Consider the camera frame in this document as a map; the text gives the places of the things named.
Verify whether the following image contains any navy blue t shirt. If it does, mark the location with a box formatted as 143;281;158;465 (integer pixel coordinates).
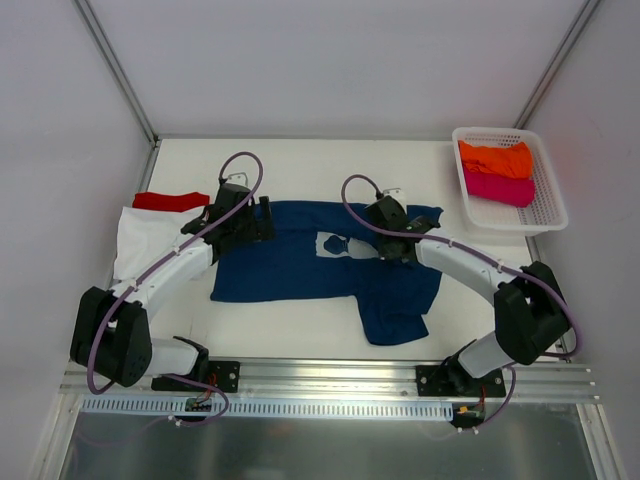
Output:
210;201;441;346

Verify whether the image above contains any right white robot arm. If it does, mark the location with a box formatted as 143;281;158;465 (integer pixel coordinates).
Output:
365;194;571;397

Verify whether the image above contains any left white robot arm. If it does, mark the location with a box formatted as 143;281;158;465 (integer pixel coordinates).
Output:
70;182;275;394

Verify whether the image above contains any folded white t shirt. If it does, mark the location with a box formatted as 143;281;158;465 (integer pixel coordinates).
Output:
112;207;202;284

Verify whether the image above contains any folded red t shirt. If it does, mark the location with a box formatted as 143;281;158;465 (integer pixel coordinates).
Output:
132;192;210;213

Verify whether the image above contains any pink t shirt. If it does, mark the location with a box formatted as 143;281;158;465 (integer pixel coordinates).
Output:
463;167;536;208

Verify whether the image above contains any orange t shirt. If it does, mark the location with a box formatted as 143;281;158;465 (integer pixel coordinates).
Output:
458;141;534;180

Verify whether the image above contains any white plastic basket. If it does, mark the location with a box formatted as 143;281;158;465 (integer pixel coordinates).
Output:
452;127;568;238

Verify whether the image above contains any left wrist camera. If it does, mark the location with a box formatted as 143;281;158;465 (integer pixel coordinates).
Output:
226;172;249;188

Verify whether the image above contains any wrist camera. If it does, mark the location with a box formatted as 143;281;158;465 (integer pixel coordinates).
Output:
226;172;249;188
382;187;408;209

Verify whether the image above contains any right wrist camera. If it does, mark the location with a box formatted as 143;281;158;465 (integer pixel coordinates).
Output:
382;187;408;209

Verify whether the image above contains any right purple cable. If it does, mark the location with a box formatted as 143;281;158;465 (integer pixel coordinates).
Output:
340;173;584;434

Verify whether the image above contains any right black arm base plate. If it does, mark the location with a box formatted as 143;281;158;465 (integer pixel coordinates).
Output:
415;365;506;398

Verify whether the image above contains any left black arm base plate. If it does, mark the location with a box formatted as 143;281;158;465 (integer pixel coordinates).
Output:
151;359;241;393

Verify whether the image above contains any aluminium mounting rail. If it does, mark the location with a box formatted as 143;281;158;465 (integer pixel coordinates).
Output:
59;353;601;403

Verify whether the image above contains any white slotted cable duct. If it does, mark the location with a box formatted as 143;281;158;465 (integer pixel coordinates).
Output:
82;395;454;422

